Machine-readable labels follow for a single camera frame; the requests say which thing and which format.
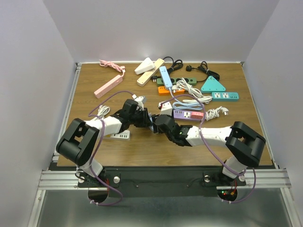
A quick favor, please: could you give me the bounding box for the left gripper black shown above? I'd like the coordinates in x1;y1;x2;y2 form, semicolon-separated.
129;108;152;128

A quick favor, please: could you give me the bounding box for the white usb power strip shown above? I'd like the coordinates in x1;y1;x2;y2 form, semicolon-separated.
104;130;131;141

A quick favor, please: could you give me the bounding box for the round light blue socket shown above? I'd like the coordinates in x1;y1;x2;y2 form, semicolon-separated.
149;113;159;133

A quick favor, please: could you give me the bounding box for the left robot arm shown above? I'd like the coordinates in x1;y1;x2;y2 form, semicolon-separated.
56;96;152;186

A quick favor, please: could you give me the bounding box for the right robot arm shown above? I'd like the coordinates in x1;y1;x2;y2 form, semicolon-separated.
152;114;266;184

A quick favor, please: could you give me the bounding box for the small black two-pin plug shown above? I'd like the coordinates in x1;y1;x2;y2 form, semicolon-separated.
151;76;159;82

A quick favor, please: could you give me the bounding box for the purple pink power strip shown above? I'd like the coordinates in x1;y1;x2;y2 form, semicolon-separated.
173;110;204;121

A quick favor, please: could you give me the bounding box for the orange power strip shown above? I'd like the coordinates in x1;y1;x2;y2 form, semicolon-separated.
158;86;185;96

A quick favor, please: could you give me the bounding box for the beige wooden power strip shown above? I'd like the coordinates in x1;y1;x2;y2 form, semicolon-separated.
137;59;164;87

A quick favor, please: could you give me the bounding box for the light blue power strip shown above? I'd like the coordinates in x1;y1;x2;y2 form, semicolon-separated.
159;66;173;90

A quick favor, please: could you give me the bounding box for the white triangular power strip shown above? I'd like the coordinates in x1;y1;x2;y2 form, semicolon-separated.
134;57;155;75

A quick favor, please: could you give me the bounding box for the dark green power strip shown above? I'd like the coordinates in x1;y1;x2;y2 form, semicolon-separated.
156;77;197;86

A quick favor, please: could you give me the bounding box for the teal long power strip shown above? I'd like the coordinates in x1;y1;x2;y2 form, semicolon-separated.
211;92;240;102

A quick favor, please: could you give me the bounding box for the teal triangular power strip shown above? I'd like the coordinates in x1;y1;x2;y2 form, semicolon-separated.
201;76;226;94

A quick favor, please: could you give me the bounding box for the light blue cable with plug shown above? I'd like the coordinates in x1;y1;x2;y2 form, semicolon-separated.
169;88;205;111

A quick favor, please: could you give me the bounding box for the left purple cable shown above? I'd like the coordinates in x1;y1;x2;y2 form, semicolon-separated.
87;91;137;206

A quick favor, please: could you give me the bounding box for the purple cable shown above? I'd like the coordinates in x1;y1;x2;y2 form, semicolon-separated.
87;91;137;206
160;94;257;204

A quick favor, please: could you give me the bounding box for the white coiled cable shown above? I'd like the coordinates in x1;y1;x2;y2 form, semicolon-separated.
176;79;230;122

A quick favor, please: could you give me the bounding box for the pink coiled cable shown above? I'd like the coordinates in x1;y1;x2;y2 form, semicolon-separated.
99;60;126;73

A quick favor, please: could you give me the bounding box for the black coiled cable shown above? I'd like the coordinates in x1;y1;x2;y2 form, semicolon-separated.
163;56;184;71

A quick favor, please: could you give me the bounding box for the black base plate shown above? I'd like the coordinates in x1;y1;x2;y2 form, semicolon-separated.
77;166;246;198

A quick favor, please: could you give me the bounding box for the black cable with plug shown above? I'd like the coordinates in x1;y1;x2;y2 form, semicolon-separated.
186;61;220;81

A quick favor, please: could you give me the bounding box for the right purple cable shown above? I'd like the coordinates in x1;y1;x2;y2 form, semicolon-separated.
160;94;257;204

